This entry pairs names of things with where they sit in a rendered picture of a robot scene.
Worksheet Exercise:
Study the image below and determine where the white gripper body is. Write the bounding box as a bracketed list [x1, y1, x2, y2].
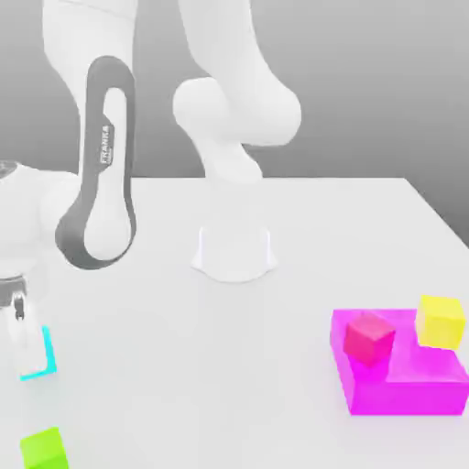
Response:
[0, 299, 49, 377]

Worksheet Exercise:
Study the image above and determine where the large magenta box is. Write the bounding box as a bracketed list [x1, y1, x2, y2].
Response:
[329, 308, 469, 418]

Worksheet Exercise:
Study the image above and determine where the small yellow cube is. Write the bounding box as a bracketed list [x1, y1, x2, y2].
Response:
[414, 294, 467, 352]

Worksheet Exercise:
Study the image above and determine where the small red cube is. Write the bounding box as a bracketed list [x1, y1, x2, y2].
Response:
[343, 311, 398, 368]

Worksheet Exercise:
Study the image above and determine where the small cyan cube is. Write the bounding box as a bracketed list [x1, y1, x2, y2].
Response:
[18, 324, 59, 383]

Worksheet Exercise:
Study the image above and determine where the small green cube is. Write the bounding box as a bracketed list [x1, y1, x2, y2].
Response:
[18, 426, 71, 469]

